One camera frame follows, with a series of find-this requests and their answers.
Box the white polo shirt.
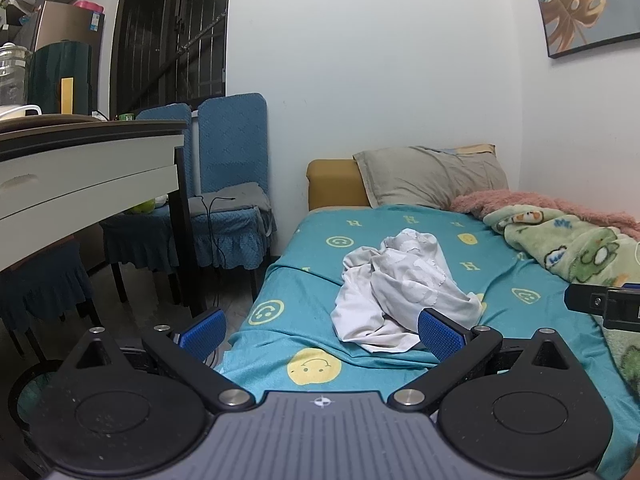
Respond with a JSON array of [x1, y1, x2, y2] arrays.
[[331, 229, 485, 353]]

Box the green cartoon fleece blanket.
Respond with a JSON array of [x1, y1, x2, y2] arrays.
[[482, 204, 640, 401]]

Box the black desk leg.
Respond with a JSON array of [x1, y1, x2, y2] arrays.
[[168, 146, 207, 318]]

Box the teal smiley bed sheet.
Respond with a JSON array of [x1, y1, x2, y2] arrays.
[[217, 206, 639, 479]]

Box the pink fluffy blanket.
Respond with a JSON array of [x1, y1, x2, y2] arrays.
[[449, 188, 640, 240]]

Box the green plush toy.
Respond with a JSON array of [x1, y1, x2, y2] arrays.
[[125, 195, 168, 214]]

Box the grey cloth on chair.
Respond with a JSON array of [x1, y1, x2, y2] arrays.
[[188, 182, 271, 217]]

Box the yellow pillow behind grey pillow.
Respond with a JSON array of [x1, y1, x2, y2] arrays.
[[440, 143, 496, 156]]

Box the mustard yellow headboard cushion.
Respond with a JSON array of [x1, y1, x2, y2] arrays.
[[306, 159, 370, 210]]

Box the blue covered chair right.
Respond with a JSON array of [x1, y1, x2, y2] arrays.
[[189, 93, 277, 298]]

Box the white desk with dark top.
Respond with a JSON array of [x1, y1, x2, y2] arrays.
[[1, 115, 186, 269]]

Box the dark window with bars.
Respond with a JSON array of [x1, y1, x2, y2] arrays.
[[110, 0, 229, 117]]

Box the dark green chair cover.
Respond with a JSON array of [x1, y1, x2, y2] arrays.
[[27, 40, 93, 116]]

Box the cardboard box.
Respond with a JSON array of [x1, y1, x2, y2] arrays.
[[29, 1, 104, 51]]

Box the black cable on chair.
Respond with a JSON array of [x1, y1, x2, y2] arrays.
[[192, 194, 239, 271]]

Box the leaf painting in black frame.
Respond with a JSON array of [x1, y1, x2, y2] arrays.
[[538, 0, 639, 58]]

